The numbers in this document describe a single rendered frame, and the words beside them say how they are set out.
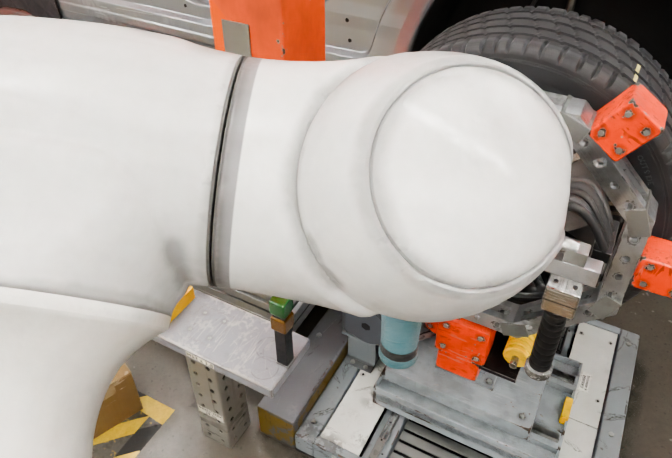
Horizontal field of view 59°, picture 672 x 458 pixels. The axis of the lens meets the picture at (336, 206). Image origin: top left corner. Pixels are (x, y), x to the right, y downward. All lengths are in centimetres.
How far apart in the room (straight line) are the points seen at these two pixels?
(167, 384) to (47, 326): 180
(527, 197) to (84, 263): 15
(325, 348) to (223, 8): 109
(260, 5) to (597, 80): 58
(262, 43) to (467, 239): 98
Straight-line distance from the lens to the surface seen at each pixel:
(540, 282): 138
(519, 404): 171
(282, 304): 127
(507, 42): 112
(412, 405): 173
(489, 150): 18
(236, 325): 153
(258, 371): 143
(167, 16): 205
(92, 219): 22
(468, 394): 169
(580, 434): 189
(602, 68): 112
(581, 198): 98
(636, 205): 110
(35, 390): 24
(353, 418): 179
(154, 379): 204
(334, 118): 19
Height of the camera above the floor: 159
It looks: 38 degrees down
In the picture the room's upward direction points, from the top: straight up
